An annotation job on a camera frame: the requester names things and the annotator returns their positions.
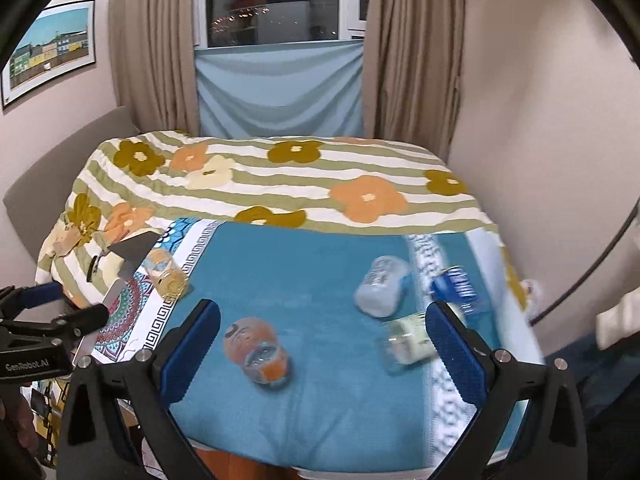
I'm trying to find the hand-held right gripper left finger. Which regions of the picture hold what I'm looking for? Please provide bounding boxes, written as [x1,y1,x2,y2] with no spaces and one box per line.
[56,299,222,480]

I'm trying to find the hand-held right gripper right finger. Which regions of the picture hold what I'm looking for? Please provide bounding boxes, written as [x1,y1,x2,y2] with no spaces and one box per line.
[424,301,589,480]

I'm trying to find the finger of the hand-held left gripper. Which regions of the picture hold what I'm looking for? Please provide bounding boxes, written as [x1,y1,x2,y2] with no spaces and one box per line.
[12,281,65,311]
[50,303,110,339]

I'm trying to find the orange drink bottle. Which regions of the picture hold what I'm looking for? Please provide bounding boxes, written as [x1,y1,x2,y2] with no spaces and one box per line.
[222,316,291,386]

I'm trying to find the pale yellow drink bottle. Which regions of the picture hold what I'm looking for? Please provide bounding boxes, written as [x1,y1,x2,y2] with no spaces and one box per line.
[382,311,441,374]

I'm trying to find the blue label water bottle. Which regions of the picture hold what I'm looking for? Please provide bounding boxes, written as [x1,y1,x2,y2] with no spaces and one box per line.
[430,265,489,316]

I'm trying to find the small amber bottle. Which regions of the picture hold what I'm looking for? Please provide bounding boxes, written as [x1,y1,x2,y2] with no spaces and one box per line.
[144,248,191,299]

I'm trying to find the white label plastic bottle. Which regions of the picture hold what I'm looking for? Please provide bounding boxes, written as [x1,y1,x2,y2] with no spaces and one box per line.
[353,255,412,319]

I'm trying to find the blue patterned cloth mat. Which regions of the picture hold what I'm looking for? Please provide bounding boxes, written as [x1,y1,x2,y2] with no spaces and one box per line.
[75,217,547,472]

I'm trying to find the dark blue cloth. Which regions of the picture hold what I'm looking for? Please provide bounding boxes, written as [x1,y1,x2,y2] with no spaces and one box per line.
[544,334,640,480]

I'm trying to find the white cloth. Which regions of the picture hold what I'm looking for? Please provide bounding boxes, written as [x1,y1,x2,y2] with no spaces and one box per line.
[596,294,640,352]

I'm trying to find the striped floral blanket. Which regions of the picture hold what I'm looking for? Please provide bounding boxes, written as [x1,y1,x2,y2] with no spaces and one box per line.
[35,130,532,313]

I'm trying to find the beige curtain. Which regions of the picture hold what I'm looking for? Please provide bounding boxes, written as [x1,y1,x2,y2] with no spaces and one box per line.
[362,0,467,159]
[107,0,204,137]

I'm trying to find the light blue cloth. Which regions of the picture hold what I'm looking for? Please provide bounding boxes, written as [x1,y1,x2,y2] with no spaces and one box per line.
[193,41,366,139]

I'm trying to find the window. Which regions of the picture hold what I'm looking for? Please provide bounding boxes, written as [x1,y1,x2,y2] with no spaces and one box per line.
[204,0,377,49]

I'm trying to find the black cable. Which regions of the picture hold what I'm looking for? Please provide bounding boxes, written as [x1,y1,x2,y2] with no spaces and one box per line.
[527,199,640,327]

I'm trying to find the wall poster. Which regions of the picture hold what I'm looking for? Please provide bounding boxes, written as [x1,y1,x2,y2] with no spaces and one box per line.
[0,0,97,111]

